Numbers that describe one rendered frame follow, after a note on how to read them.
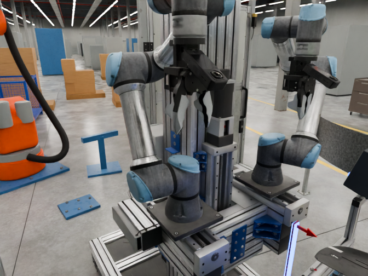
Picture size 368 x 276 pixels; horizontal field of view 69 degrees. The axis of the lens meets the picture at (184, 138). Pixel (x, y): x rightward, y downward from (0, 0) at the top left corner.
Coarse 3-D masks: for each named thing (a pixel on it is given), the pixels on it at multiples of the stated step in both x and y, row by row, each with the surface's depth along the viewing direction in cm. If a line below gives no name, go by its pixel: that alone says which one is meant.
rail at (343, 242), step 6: (342, 240) 117; (348, 240) 117; (354, 240) 119; (348, 246) 115; (312, 264) 104; (318, 264) 104; (324, 264) 104; (318, 270) 102; (324, 270) 102; (330, 270) 108
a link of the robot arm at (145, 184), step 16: (112, 64) 90; (128, 64) 92; (144, 64) 95; (112, 80) 92; (128, 80) 92; (144, 80) 97; (128, 96) 93; (128, 112) 93; (144, 112) 94; (128, 128) 93; (144, 128) 93; (144, 144) 92; (144, 160) 91; (160, 160) 94; (128, 176) 92; (144, 176) 89; (160, 176) 91; (144, 192) 88; (160, 192) 92
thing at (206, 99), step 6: (198, 96) 65; (204, 96) 62; (210, 96) 64; (198, 102) 67; (204, 102) 63; (210, 102) 64; (198, 108) 68; (204, 108) 64; (210, 108) 65; (204, 114) 65; (210, 114) 65; (204, 120) 66
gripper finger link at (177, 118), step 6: (180, 102) 59; (186, 102) 60; (168, 108) 63; (180, 108) 59; (186, 108) 60; (168, 114) 62; (174, 114) 59; (180, 114) 59; (174, 120) 60; (180, 120) 60; (174, 126) 61; (180, 126) 60
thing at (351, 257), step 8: (328, 248) 70; (336, 248) 71; (344, 248) 72; (352, 248) 74; (320, 256) 64; (328, 256) 65; (344, 256) 66; (352, 256) 67; (360, 256) 67; (328, 264) 61; (336, 264) 62; (344, 264) 62; (352, 264) 63; (360, 264) 63; (344, 272) 60; (352, 272) 60; (360, 272) 60
